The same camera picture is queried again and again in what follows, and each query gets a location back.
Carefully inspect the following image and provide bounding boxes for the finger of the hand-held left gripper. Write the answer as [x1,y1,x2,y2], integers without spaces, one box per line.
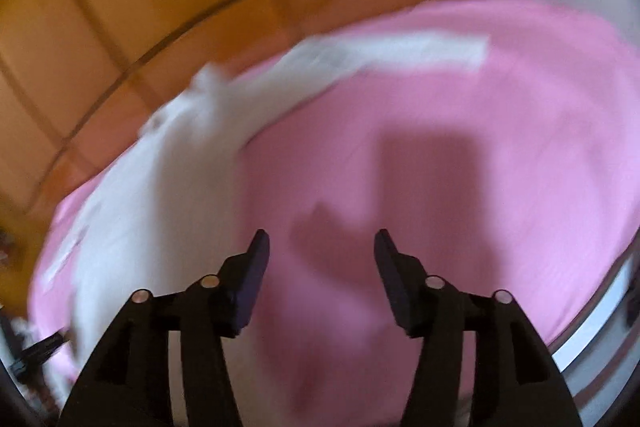
[11,331,71,377]

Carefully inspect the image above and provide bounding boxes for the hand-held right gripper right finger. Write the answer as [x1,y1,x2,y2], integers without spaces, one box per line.
[374,228,583,427]

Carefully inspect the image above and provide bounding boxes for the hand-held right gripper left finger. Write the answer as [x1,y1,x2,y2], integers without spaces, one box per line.
[59,229,271,427]

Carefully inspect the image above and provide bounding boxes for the white knitted sweater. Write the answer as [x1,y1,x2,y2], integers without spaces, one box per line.
[42,32,491,427]

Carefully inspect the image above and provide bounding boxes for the pink bed sheet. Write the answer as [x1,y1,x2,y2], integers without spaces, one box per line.
[27,0,640,427]

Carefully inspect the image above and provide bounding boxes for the white mattress edge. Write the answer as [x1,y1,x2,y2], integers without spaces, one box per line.
[547,247,640,413]

